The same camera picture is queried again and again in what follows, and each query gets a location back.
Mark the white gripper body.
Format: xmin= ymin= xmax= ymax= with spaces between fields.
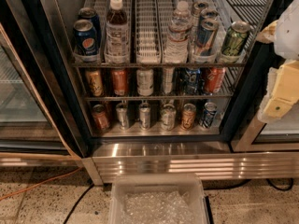
xmin=275 ymin=0 xmax=299 ymax=60

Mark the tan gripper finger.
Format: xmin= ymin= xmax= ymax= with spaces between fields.
xmin=256 ymin=21 xmax=278 ymax=44

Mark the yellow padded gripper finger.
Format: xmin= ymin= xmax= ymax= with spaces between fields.
xmin=257 ymin=60 xmax=299 ymax=123

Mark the green soda can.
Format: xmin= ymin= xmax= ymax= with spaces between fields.
xmin=221 ymin=21 xmax=250 ymax=56

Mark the middle red bull can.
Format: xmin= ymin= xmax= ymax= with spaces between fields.
xmin=199 ymin=8 xmax=219 ymax=22

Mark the red bull can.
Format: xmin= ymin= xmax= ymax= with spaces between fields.
xmin=194 ymin=19 xmax=219 ymax=56
xmin=199 ymin=8 xmax=219 ymax=22

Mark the front red bull can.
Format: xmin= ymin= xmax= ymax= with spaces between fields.
xmin=194 ymin=19 xmax=219 ymax=56

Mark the red orange can middle shelf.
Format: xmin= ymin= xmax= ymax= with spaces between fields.
xmin=204 ymin=67 xmax=225 ymax=93

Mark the blue can bottom shelf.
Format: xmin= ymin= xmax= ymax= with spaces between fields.
xmin=199 ymin=102 xmax=217 ymax=129

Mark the blue can shelf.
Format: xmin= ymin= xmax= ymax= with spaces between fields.
xmin=181 ymin=68 xmax=201 ymax=95
xmin=199 ymin=102 xmax=217 ymax=129

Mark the rear silver can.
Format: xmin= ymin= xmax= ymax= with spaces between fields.
xmin=191 ymin=1 xmax=208 ymax=33

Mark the blue can middle shelf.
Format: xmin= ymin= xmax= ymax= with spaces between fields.
xmin=181 ymin=68 xmax=201 ymax=95

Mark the gold can bottom shelf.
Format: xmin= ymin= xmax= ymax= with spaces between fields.
xmin=180 ymin=104 xmax=196 ymax=130

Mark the silver slim can middle shelf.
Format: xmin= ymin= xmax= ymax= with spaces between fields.
xmin=163 ymin=67 xmax=175 ymax=94

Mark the silver wide can bottom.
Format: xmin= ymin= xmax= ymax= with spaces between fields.
xmin=161 ymin=104 xmax=177 ymax=131

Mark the stainless steel display fridge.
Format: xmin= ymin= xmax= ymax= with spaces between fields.
xmin=21 ymin=0 xmax=299 ymax=183

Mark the white can middle shelf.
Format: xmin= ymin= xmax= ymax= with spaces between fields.
xmin=136 ymin=69 xmax=153 ymax=96

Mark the silver can bottom centre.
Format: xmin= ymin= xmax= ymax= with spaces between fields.
xmin=139 ymin=103 xmax=150 ymax=130

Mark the silver can bottom left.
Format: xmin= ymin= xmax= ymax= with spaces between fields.
xmin=116 ymin=103 xmax=130 ymax=130

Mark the yellow can middle shelf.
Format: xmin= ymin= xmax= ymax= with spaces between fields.
xmin=85 ymin=69 xmax=104 ymax=97

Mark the rear blue pepsi can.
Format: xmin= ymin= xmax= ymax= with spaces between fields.
xmin=78 ymin=7 xmax=102 ymax=44

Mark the blue pepsi can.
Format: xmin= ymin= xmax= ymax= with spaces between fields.
xmin=73 ymin=20 xmax=98 ymax=56
xmin=78 ymin=7 xmax=102 ymax=44

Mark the front blue pepsi can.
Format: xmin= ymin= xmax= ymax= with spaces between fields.
xmin=73 ymin=20 xmax=98 ymax=56

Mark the orange can bottom shelf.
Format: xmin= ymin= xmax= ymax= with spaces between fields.
xmin=92 ymin=105 xmax=110 ymax=131

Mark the open glass fridge door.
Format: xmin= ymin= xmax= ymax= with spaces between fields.
xmin=0 ymin=0 xmax=82 ymax=166

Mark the clear water bottle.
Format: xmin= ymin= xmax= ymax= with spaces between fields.
xmin=164 ymin=1 xmax=192 ymax=63

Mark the brown iced tea bottle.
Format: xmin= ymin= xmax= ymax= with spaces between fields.
xmin=106 ymin=0 xmax=129 ymax=63

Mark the bubble wrap sheet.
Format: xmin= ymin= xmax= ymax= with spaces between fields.
xmin=121 ymin=191 xmax=195 ymax=224

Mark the clear plastic bin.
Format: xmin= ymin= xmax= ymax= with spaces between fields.
xmin=108 ymin=174 xmax=211 ymax=224

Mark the black cable right floor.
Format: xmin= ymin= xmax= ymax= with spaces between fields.
xmin=204 ymin=177 xmax=294 ymax=192

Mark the black floor cable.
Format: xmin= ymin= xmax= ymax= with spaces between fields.
xmin=63 ymin=184 xmax=95 ymax=224

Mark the orange extension cable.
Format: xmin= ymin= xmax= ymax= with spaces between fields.
xmin=0 ymin=25 xmax=84 ymax=202

